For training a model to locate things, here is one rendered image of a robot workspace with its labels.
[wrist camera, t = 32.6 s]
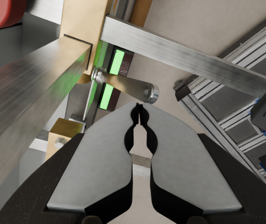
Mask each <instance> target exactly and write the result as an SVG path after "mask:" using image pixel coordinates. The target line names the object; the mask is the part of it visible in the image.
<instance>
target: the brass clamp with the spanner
mask: <svg viewBox="0 0 266 224"><path fill-rule="evenodd" d="M112 2H113V0H64V3H63V10H62V18H61V25H60V35H59V38H61V37H63V36H68V37H71V38H74V39H77V40H80V41H82V42H85V43H88V44H91V50H90V55H89V59H88V64H87V69H86V70H85V71H84V73H83V74H82V76H81V77H80V78H79V79H78V81H77V82H76V83H77V84H86V83H89V82H90V81H91V76H92V72H93V69H94V67H95V65H97V63H98V59H99V54H100V50H101V47H102V43H103V40H101V39H100V38H101V34H102V30H103V26H104V22H105V18H106V16H107V15H109V14H110V11H111V6H112Z"/></svg>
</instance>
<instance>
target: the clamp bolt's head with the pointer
mask: <svg viewBox="0 0 266 224"><path fill-rule="evenodd" d="M98 69H99V68H98V67H97V66H96V65H95V67H94V69H93V72H92V76H91V81H93V80H95V78H96V75H97V71H98Z"/></svg>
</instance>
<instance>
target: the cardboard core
mask: <svg viewBox="0 0 266 224"><path fill-rule="evenodd" d="M152 1H153V0H136V1H135V5H134V8H133V11H132V14H131V18H130V21H129V22H130V23H132V24H135V25H137V26H140V27H142V28H143V26H144V23H145V20H146V18H147V15H148V12H149V9H150V6H151V3H152Z"/></svg>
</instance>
